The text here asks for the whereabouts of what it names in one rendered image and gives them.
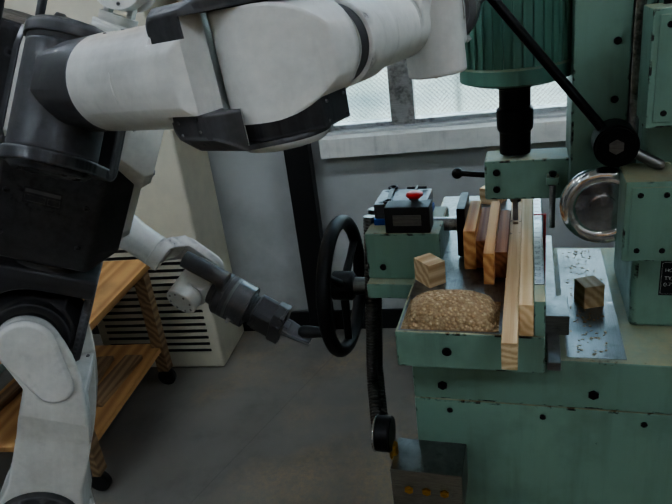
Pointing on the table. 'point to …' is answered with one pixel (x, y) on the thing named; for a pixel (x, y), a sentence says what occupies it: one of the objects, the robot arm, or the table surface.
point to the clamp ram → (457, 220)
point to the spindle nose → (515, 121)
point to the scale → (538, 244)
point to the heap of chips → (452, 311)
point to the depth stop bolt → (552, 195)
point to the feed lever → (618, 149)
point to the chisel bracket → (524, 174)
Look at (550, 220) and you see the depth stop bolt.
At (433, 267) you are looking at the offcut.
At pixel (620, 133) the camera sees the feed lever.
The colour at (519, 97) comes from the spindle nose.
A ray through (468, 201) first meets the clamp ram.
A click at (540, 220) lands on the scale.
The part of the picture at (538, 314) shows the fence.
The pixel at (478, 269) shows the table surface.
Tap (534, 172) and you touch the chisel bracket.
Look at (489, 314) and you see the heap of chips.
